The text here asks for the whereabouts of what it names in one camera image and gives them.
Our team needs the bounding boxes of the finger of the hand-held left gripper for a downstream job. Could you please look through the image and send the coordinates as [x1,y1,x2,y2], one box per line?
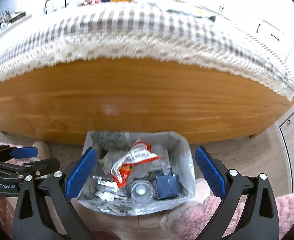
[0,144,39,161]
[0,158,60,176]

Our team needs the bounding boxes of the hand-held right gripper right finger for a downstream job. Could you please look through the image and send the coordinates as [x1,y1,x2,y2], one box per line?
[195,146,279,240]

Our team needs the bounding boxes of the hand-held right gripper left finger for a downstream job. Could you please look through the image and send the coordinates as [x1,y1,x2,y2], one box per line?
[12,147,97,240]

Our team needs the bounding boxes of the leaf patterned plastic bag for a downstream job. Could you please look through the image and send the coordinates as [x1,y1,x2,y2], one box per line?
[76,130,196,217]

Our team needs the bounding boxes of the red snack packet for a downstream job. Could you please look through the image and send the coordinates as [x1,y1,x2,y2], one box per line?
[78,0,102,7]

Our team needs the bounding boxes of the beige right slipper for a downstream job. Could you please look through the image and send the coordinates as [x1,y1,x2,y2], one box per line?
[195,179,212,202]

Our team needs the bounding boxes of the beige slipper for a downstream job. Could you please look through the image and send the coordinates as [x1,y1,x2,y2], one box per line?
[195,179,212,202]
[33,141,50,159]

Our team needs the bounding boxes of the beige left slipper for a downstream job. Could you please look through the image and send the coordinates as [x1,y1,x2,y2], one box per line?
[33,141,50,159]

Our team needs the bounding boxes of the small dark cardboard box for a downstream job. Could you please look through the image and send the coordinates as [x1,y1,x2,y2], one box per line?
[155,173,182,200]

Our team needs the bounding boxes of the red white plastic wrapper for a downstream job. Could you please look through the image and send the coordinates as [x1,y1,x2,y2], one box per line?
[111,140,161,188]

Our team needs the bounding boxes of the clear round plastic cup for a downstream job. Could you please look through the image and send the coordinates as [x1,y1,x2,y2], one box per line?
[130,180,154,202]

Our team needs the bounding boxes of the person's pink fleece right leg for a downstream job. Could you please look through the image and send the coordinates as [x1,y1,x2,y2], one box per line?
[159,192,294,240]

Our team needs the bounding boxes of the wooden bed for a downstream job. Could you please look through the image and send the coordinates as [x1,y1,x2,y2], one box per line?
[0,0,294,145]

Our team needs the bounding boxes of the beige windowsill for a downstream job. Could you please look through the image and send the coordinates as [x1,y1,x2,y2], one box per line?
[0,12,33,45]

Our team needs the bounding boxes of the black box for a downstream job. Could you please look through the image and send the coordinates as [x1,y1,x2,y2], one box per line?
[11,11,26,22]

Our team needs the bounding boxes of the white wardrobe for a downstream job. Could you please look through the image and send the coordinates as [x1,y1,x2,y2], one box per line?
[190,0,294,63]

